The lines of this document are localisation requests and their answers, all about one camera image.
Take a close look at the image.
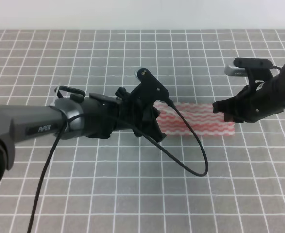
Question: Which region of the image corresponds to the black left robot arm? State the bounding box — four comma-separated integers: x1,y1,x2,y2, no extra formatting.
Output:
0,88,165,181

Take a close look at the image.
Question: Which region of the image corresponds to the black left camera cable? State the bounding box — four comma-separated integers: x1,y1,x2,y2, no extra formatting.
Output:
25,101,209,233

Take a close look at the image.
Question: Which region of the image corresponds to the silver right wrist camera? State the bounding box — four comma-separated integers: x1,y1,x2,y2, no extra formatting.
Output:
224,57,273,77

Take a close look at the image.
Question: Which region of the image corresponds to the pink wavy striped towel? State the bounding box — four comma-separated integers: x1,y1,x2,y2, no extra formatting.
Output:
154,102,235,136

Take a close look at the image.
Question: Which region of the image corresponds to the grey checked tablecloth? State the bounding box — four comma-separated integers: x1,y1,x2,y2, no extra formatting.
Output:
0,29,285,233

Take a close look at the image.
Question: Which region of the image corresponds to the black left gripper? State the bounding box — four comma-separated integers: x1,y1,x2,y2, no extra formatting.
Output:
108,87,166,143

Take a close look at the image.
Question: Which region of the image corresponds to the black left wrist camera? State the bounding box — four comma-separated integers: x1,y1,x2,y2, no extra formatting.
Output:
131,68,174,107

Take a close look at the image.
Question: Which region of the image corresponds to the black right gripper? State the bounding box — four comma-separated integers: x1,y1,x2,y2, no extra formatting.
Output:
212,83,285,123

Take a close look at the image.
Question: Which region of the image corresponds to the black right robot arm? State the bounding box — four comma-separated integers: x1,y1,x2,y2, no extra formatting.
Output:
212,57,285,123

